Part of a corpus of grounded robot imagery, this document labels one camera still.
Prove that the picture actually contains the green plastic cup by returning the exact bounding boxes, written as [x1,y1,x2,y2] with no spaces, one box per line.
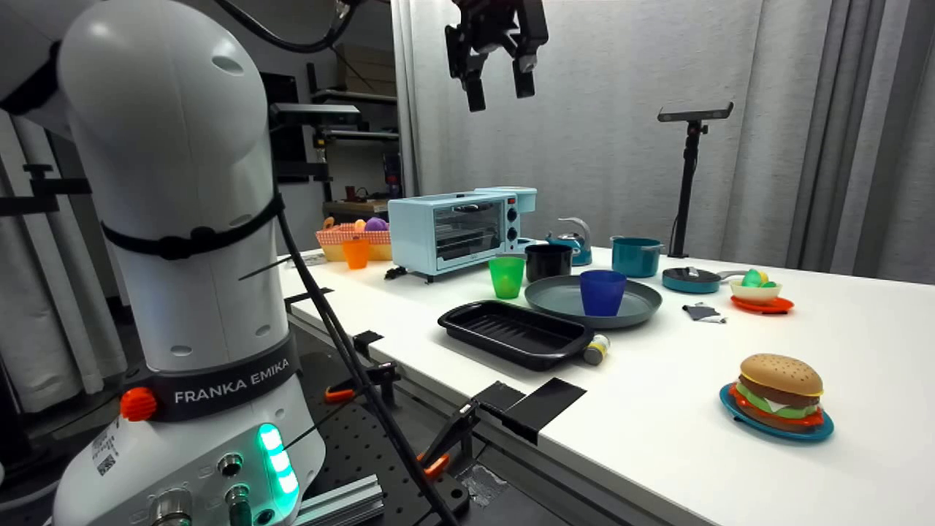
[489,255,526,298]

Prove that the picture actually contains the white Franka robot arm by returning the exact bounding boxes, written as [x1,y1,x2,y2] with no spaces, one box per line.
[52,0,328,526]

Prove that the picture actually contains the orange plastic cup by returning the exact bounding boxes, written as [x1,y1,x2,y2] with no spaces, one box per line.
[343,236,371,269]

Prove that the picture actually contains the grey round plate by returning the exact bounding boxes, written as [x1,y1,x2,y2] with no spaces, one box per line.
[526,274,663,329]

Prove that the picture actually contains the blue plastic cup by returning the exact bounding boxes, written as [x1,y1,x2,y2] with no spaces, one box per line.
[578,269,627,316]

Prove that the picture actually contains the toy food on orange plate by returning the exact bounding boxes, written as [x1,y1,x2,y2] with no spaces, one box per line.
[732,269,792,316]

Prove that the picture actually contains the small teal plate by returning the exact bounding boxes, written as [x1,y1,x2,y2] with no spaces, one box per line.
[719,383,835,443]

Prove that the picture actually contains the light blue toaster oven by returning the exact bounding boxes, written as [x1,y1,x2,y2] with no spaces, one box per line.
[390,187,537,278]

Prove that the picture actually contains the glass kettle teal base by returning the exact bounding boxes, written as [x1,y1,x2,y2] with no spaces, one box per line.
[551,215,593,265]

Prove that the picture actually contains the black cooking pot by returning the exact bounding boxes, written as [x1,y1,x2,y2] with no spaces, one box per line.
[526,246,572,282]

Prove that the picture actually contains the teal cooking pot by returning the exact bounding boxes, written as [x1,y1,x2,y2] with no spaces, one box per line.
[610,236,660,278]

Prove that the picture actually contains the black rectangular tray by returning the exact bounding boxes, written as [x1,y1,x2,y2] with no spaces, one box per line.
[438,301,593,370]

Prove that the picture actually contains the white toy piece by tray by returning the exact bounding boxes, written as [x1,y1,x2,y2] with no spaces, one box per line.
[586,334,610,366]

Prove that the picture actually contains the small grey toy piece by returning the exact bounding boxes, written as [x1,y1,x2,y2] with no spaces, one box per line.
[681,303,727,325]

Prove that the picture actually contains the orange black clamp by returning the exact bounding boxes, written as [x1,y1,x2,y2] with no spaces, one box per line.
[418,376,581,481]

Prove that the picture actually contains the toy burger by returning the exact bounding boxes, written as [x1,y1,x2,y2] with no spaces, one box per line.
[727,353,825,431]

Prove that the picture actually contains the black camera stand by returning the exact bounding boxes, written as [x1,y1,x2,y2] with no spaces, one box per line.
[659,106,735,256]

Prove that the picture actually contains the black cable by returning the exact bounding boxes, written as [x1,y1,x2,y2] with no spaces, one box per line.
[272,192,461,526]

